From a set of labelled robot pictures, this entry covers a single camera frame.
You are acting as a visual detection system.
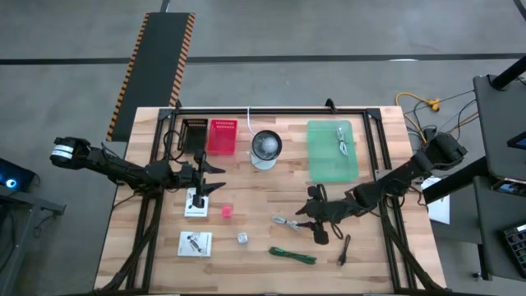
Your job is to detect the yellow floor cable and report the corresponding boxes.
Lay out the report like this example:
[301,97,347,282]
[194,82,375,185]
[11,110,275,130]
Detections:
[394,91,441,143]

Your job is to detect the white paper sheet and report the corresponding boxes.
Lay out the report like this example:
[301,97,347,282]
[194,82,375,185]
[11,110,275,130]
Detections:
[427,176,451,225]

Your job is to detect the black pole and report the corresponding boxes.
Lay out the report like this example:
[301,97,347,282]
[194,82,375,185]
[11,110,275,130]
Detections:
[491,55,526,90]

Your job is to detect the black mesh basket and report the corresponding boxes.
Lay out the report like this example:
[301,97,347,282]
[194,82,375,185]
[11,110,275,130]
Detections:
[177,118,209,154]

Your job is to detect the black device with blue light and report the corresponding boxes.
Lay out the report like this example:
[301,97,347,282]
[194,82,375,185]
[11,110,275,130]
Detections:
[0,158,36,192]

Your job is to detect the grey metal stand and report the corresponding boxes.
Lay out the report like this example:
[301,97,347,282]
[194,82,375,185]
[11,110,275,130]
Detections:
[0,184,67,289]

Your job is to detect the green translucent plastic bin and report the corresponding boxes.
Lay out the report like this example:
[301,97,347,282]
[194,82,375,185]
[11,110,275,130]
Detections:
[306,119,360,183]

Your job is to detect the black yellow-striped floor mat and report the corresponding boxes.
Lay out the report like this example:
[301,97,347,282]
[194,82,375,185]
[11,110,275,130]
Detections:
[105,12,196,143]

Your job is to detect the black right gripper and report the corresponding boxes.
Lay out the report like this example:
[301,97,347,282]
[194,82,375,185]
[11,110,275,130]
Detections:
[294,183,354,246]

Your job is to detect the red plastic basket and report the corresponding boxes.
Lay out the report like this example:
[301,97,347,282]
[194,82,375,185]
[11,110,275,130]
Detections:
[205,118,239,156]

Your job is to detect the grey cart top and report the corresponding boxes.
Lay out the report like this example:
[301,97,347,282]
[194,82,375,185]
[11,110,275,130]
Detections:
[472,176,526,283]
[472,73,526,182]

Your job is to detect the black keyboard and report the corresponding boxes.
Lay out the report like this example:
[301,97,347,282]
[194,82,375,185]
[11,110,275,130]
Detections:
[503,224,526,277]

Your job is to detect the green braided cable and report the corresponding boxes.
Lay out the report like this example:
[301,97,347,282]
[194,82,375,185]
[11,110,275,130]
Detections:
[268,246,318,266]

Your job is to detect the white USB cable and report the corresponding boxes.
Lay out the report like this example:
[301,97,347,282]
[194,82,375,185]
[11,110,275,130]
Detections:
[270,215,301,232]
[335,126,349,157]

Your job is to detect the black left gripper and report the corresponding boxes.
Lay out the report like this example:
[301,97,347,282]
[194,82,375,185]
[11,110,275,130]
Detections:
[176,149,228,209]

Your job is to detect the black aluminium table frame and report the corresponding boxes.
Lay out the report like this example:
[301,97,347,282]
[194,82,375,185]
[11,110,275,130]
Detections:
[93,98,449,296]

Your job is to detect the white printed booklet box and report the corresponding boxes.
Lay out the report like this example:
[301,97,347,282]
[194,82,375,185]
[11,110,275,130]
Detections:
[183,187,209,218]
[177,231,214,258]

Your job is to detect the black cable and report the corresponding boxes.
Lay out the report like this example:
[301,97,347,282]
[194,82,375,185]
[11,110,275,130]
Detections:
[337,234,352,266]

